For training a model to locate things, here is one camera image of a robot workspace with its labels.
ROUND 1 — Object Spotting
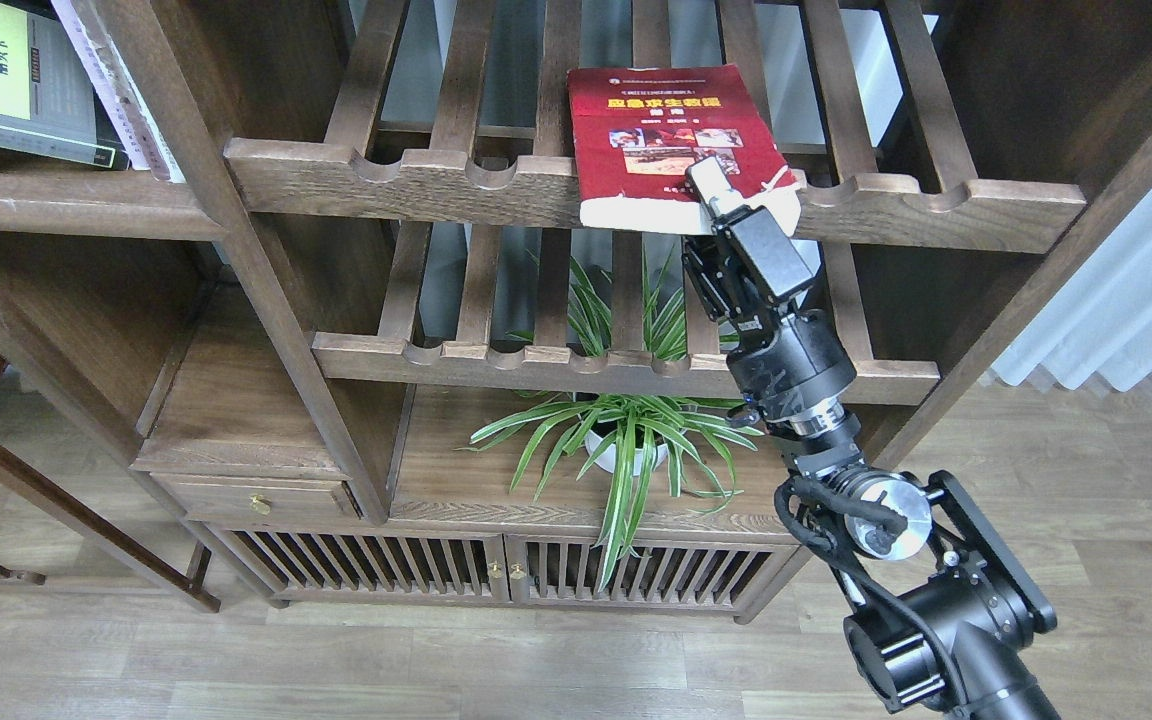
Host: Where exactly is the red thick book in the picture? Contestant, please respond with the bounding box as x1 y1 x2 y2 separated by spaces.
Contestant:
567 65 801 234

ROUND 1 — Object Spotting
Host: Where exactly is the green spider plant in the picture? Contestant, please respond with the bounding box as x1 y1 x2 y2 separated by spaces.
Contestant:
463 260 763 591

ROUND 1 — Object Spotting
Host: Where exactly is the black and green book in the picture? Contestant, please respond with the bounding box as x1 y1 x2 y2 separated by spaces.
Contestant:
0 1 131 170

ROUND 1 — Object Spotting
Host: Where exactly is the brass drawer knob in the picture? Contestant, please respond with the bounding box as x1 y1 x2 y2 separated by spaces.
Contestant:
250 493 273 516

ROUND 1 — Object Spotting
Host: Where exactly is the white plant pot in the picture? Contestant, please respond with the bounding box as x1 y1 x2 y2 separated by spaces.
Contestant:
582 420 669 477

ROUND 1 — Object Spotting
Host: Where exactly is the worn standing book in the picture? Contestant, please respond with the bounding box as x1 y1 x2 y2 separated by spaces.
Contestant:
51 1 185 183

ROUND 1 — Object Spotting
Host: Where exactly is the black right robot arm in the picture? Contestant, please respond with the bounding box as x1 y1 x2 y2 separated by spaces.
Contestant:
684 158 1059 719

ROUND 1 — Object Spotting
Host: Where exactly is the dark wooden bookshelf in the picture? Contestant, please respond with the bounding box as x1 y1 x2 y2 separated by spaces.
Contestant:
0 1 1152 623

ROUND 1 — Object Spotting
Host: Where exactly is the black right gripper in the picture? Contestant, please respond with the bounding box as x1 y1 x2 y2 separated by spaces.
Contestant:
684 158 859 441

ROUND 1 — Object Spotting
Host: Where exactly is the white curtain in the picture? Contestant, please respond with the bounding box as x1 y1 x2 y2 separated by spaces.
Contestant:
990 190 1152 391

